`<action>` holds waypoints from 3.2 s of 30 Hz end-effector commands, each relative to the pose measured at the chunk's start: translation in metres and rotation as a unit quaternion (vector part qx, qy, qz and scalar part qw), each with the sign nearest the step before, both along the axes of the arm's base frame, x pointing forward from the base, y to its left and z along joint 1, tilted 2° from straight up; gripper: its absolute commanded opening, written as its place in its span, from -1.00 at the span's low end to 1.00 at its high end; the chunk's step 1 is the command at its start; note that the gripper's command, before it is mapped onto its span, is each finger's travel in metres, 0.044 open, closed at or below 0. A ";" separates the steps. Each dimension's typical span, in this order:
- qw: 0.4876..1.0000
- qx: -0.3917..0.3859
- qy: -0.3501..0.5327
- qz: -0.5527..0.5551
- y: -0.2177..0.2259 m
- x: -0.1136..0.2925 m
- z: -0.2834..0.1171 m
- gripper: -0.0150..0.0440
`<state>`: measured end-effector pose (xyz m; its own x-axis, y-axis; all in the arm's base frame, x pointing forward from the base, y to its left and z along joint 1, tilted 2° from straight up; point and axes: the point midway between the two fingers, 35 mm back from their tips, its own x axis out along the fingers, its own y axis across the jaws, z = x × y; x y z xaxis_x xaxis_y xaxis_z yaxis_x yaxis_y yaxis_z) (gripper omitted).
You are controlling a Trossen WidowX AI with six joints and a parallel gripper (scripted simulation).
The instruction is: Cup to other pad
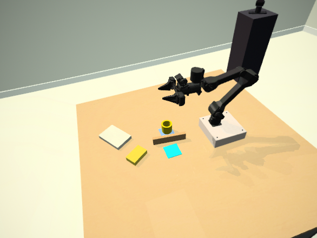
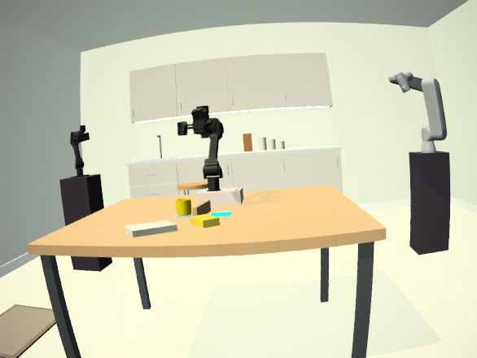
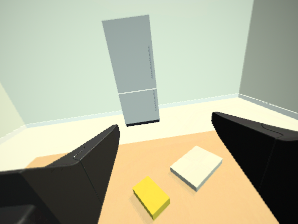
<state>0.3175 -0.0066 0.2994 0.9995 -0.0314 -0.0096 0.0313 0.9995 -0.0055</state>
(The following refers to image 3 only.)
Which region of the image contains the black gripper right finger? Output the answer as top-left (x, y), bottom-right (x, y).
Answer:
top-left (211, 111), bottom-right (298, 224)

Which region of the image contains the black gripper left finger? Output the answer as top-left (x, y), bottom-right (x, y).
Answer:
top-left (0, 124), bottom-right (120, 224)

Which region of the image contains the yellow rectangular block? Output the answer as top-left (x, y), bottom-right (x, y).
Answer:
top-left (132, 176), bottom-right (170, 220)

